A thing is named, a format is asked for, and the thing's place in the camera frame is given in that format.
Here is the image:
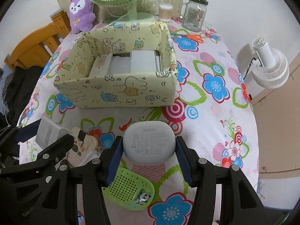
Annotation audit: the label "green perforated panda speaker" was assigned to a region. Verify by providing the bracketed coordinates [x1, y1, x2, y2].
[102, 167, 155, 211]

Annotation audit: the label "round hedgehog compact mirror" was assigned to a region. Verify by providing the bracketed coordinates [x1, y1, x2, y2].
[67, 127, 98, 167]

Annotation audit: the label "white oval earbud case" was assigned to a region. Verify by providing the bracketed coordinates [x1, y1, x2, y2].
[123, 121, 176, 165]

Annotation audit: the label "white plug adapter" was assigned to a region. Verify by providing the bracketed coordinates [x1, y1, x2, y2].
[36, 117, 72, 149]

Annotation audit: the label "white remote control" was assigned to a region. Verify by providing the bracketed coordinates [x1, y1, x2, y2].
[89, 53, 113, 77]

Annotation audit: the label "translucent white plastic case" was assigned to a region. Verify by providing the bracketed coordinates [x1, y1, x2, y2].
[130, 50, 157, 73]

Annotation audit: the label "white 45W charger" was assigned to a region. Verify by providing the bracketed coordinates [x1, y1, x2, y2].
[78, 149, 99, 166]

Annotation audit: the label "floral tablecloth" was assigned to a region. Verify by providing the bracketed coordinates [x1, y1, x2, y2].
[18, 24, 259, 224]

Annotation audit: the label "patterned cardboard storage box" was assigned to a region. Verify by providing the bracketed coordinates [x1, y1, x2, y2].
[54, 21, 177, 108]

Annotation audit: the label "black clothing on chair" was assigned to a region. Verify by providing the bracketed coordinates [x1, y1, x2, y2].
[3, 66, 44, 127]

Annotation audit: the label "white floor fan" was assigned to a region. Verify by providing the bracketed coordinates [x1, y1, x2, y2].
[252, 37, 289, 89]

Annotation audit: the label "wooden chair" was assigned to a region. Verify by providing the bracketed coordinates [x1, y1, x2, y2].
[4, 9, 71, 71]

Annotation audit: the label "glass mug jar green lid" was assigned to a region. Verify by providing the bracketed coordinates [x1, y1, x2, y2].
[178, 0, 209, 32]

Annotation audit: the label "purple plush bunny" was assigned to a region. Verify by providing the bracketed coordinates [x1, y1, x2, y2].
[69, 0, 96, 34]

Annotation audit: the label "cotton swab container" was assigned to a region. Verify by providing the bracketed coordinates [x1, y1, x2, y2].
[159, 4, 173, 22]

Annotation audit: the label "orange handled scissors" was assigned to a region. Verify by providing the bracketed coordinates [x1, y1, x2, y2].
[173, 34, 204, 44]

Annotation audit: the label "white fan power cable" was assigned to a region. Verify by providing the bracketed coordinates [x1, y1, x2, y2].
[110, 11, 132, 28]

